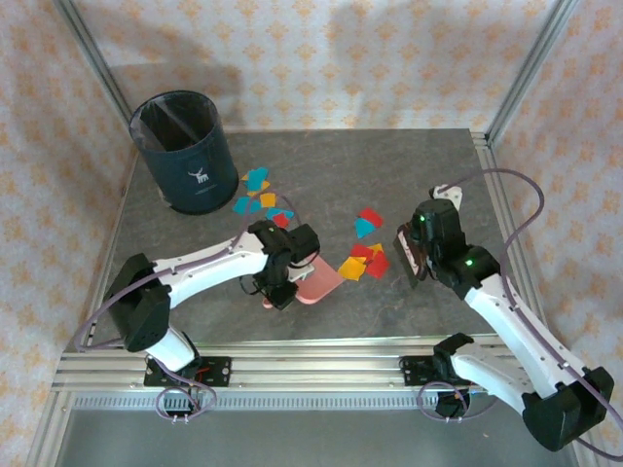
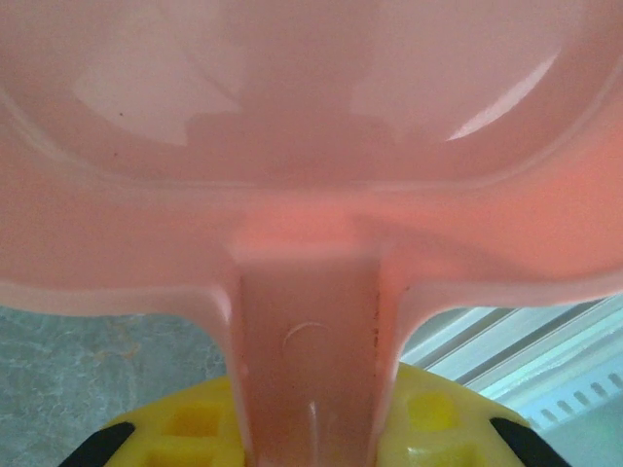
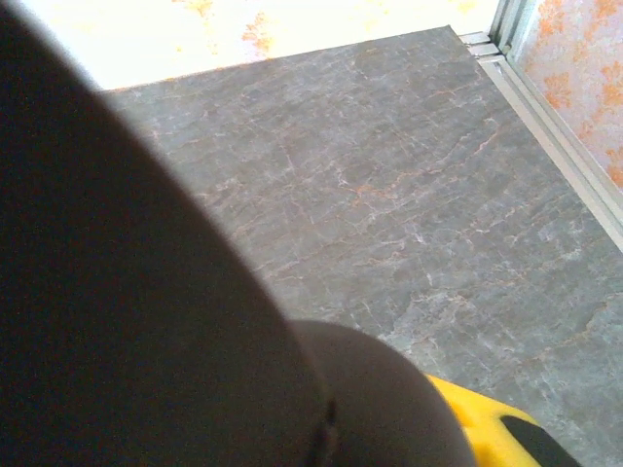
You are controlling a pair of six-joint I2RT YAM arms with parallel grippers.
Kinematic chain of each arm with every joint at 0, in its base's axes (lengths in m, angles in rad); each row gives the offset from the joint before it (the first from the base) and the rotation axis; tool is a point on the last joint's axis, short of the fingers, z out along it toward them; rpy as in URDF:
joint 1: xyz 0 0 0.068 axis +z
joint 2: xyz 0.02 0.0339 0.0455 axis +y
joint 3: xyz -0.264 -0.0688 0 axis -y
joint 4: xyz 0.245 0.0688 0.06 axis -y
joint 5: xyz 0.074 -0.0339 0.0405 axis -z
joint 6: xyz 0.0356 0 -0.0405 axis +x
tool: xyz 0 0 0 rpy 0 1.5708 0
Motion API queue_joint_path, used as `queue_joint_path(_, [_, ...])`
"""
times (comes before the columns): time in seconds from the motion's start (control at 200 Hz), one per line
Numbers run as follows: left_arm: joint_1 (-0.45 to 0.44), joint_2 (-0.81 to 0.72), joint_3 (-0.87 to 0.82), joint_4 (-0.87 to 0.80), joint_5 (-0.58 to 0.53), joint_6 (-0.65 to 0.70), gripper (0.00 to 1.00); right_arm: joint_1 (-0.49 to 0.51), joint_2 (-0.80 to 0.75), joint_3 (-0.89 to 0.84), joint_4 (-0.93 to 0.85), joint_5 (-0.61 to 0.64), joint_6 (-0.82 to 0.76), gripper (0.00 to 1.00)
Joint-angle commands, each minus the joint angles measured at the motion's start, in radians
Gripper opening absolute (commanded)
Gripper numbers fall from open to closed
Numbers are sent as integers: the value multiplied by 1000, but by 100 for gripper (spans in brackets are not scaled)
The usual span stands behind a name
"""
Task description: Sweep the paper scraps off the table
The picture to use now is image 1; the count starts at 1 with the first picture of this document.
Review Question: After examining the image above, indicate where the black cartoon face hand brush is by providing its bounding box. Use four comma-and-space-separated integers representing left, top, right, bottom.
391, 223, 433, 290

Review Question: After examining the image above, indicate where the pink plastic dustpan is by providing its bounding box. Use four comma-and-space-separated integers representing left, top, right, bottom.
261, 255, 345, 309

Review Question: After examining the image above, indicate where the dark blue waste bin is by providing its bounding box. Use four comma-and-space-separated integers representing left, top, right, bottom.
128, 90, 240, 215

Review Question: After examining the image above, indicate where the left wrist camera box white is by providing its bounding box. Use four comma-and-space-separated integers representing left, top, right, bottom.
285, 261, 318, 284

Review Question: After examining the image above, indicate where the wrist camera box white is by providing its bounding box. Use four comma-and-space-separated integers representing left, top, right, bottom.
430, 183, 463, 211
285, 261, 318, 284

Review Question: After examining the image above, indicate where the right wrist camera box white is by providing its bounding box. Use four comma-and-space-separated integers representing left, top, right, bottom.
430, 183, 463, 211

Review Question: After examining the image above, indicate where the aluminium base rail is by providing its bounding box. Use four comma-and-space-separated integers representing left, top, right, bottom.
51, 340, 583, 393

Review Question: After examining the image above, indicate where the aluminium side rail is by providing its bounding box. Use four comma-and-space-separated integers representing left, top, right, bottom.
470, 129, 556, 351

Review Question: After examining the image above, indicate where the slotted grey cable duct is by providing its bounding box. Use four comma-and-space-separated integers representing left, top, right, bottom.
72, 394, 566, 411

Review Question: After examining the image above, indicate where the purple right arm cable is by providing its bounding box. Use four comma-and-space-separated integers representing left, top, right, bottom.
418, 167, 623, 461

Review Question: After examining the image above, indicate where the aluminium frame post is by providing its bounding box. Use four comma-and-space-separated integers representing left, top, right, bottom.
52, 0, 135, 123
485, 0, 583, 145

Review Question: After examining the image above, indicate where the aluminium lower frame rail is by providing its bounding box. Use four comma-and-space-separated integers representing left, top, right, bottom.
26, 388, 74, 467

